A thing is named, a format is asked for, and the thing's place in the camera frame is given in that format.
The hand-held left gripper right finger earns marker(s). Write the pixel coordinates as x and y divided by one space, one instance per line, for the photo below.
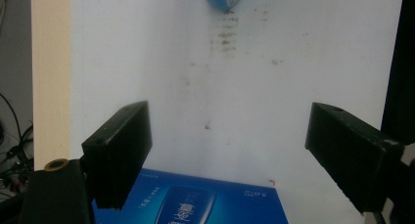
352 152

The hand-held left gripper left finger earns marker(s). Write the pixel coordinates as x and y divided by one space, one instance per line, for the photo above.
117 149

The blue box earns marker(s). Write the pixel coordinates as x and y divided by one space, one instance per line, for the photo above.
199 201

